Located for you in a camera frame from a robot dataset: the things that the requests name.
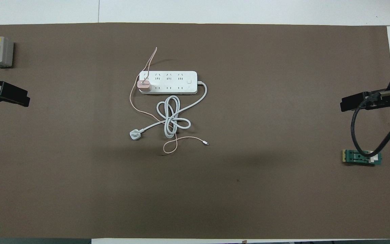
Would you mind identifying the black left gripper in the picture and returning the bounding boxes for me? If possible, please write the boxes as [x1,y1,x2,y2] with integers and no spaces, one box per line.
[0,78,30,107]

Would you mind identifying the pink wall charger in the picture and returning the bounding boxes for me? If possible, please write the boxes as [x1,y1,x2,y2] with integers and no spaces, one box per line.
[137,79,153,93]

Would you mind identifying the pink charging cable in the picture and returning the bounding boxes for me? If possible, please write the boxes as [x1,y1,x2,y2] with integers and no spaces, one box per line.
[129,47,210,154]

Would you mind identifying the white power strip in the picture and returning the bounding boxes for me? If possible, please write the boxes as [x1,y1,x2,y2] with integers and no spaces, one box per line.
[138,70,198,95]

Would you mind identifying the brown table mat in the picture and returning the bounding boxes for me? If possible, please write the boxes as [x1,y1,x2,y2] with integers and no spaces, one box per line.
[0,22,390,239]

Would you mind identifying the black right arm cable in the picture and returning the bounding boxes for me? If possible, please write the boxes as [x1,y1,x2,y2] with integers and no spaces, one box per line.
[350,89,390,160]

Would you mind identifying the green knife switch block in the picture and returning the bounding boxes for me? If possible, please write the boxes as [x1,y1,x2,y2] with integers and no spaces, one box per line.
[342,149,383,166]

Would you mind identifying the grey on-off switch box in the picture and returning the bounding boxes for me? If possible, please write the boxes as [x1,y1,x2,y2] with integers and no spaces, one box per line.
[0,36,14,68]

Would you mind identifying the white power strip cord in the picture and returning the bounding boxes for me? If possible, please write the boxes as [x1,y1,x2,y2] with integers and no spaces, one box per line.
[129,81,208,141]

